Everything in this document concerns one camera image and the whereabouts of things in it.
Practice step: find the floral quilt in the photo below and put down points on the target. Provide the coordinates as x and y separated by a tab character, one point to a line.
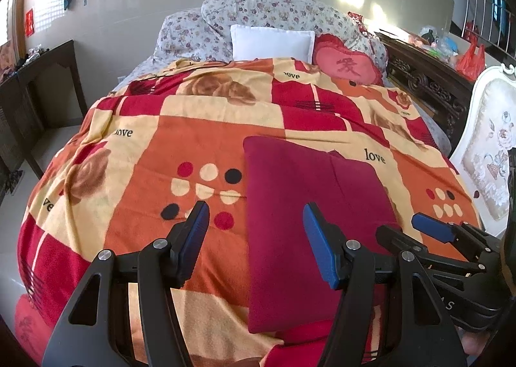
203	33

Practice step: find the person's right hand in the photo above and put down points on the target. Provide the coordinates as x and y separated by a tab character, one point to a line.
474	343

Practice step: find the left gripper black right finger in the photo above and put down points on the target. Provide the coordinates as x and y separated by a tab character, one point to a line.
389	312

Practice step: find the red plastic bag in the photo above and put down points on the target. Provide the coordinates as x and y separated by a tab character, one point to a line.
472	63

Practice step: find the dark carved wooden headboard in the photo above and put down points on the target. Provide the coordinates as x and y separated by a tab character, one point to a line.
441	90

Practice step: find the dark wooden side table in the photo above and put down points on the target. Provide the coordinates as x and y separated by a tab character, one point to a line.
22	85

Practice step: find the metal stair railing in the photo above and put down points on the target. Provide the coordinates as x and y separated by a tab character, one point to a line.
493	23

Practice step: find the white upholstered floral chair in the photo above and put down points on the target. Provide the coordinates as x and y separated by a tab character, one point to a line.
482	153

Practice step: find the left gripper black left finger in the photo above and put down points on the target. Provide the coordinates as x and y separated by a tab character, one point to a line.
122	312

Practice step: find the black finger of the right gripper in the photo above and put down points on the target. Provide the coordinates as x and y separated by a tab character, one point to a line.
395	241
436	229

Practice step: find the red wall sticker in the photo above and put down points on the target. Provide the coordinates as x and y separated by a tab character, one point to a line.
29	23

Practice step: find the white pillow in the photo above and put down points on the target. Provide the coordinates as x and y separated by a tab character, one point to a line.
250	43

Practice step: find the orange red patterned blanket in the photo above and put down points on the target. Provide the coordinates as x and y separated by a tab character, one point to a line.
256	141

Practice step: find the red heart-shaped cushion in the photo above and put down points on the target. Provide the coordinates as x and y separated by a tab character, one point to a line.
336	60

